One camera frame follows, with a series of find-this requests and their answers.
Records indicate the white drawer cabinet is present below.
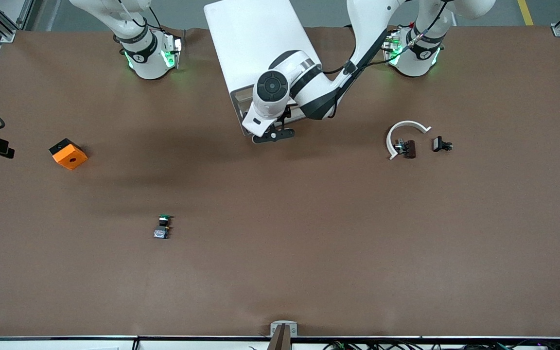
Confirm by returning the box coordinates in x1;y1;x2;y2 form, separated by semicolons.
204;0;323;137

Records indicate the green push button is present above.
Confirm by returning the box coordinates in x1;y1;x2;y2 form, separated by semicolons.
154;214;174;240

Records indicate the orange box with hole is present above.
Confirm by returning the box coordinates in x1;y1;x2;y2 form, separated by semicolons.
49;139;88;171

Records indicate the dark brown small component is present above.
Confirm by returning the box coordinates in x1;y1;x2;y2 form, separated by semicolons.
394;139;417;159

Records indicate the brown table cover mat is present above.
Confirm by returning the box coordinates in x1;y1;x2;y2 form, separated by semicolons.
0;27;560;337

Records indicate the white curved ring piece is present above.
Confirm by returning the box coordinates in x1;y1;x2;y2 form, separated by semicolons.
386;120;432;161

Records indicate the grey metal bracket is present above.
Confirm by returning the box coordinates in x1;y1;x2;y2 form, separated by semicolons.
270;321;298;337

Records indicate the brown tapered post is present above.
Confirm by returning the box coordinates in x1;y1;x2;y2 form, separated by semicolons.
268;325;293;350

